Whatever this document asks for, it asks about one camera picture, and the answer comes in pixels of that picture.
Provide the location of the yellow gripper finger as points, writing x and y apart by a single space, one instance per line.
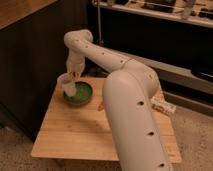
76 76
70 74

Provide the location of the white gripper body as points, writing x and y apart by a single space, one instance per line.
75 65

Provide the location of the translucent white cup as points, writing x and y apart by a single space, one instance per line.
67 84

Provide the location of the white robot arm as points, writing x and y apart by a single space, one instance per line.
127 93

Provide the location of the green ceramic bowl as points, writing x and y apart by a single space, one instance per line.
83 95

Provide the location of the metal vertical pole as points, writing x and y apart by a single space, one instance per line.
100 40

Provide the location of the orange carrot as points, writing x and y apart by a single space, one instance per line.
101 106

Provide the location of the dark wooden cabinet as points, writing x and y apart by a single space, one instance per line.
32 56

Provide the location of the wooden folding table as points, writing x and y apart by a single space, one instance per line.
69 132

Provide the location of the cluttered background shelf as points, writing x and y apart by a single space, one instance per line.
194 12

